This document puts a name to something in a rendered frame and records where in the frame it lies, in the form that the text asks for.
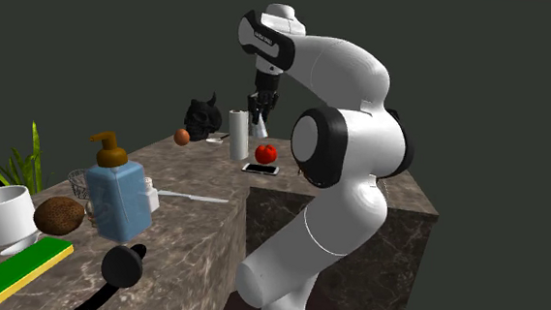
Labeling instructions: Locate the white smartphone with black screen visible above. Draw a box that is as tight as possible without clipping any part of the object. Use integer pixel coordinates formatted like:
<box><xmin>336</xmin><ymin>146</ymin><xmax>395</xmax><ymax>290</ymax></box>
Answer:
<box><xmin>240</xmin><ymin>162</ymin><xmax>281</xmax><ymax>177</ymax></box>

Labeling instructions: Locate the white cup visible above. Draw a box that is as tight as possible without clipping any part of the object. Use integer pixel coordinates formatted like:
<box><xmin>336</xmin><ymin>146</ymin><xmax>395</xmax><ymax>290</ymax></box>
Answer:
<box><xmin>0</xmin><ymin>183</ymin><xmax>41</xmax><ymax>251</ymax></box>

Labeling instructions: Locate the brown egg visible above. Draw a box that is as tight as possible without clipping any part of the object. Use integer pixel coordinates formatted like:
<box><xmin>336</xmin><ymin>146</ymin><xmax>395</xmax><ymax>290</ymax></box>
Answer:
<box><xmin>172</xmin><ymin>127</ymin><xmax>192</xmax><ymax>147</ymax></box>

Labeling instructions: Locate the black horned skull figure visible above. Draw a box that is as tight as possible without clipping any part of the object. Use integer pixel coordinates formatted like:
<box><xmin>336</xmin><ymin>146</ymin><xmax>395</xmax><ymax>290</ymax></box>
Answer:
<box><xmin>182</xmin><ymin>90</ymin><xmax>225</xmax><ymax>143</ymax></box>

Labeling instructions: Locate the black round ladle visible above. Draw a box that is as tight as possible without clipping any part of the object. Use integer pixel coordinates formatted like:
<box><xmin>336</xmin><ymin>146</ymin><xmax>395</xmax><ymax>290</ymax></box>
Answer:
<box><xmin>68</xmin><ymin>239</ymin><xmax>148</xmax><ymax>310</ymax></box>

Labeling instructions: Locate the clear wire-patterned bowl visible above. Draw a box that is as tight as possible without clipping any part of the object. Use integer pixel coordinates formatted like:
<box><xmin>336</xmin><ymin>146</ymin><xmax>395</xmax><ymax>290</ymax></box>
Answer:
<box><xmin>67</xmin><ymin>168</ymin><xmax>92</xmax><ymax>201</ymax></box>

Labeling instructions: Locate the white spoon with black handle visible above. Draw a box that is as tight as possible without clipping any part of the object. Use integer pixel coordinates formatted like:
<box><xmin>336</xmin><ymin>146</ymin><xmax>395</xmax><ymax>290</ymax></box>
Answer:
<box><xmin>204</xmin><ymin>131</ymin><xmax>231</xmax><ymax>145</ymax></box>

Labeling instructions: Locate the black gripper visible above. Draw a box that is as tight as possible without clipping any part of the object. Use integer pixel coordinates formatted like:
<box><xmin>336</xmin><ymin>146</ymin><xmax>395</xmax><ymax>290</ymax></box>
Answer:
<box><xmin>246</xmin><ymin>70</ymin><xmax>282</xmax><ymax>127</ymax></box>

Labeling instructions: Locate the silver knife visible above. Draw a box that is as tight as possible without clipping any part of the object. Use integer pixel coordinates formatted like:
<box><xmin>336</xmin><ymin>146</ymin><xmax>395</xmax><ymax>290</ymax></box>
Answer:
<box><xmin>156</xmin><ymin>189</ymin><xmax>230</xmax><ymax>205</ymax></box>

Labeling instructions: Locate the red tomato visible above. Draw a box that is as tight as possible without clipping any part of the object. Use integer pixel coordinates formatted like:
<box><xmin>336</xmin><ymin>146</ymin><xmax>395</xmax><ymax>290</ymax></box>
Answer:
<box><xmin>254</xmin><ymin>143</ymin><xmax>279</xmax><ymax>166</ymax></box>

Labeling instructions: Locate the green leafy plant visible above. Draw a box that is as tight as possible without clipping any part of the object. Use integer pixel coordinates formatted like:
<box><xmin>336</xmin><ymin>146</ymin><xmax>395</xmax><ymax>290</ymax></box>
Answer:
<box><xmin>0</xmin><ymin>118</ymin><xmax>51</xmax><ymax>198</ymax></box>

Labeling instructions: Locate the white paper towel roll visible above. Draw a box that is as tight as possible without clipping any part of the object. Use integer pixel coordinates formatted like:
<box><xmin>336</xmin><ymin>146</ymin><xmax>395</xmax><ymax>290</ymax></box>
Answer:
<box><xmin>226</xmin><ymin>108</ymin><xmax>252</xmax><ymax>162</ymax></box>

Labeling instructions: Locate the green and yellow sponge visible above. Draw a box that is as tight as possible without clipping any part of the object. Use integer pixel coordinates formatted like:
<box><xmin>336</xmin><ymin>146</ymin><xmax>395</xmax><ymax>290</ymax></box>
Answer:
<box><xmin>0</xmin><ymin>233</ymin><xmax>76</xmax><ymax>310</ymax></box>

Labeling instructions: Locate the blue soap dispenser, brown pump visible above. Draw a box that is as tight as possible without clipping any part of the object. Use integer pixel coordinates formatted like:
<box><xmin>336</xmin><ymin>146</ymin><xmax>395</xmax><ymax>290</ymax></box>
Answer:
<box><xmin>81</xmin><ymin>130</ymin><xmax>158</xmax><ymax>245</ymax></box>

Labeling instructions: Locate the small white shaker bottle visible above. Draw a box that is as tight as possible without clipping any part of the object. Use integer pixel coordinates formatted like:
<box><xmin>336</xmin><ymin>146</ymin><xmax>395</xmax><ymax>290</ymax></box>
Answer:
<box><xmin>141</xmin><ymin>176</ymin><xmax>163</xmax><ymax>214</ymax></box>

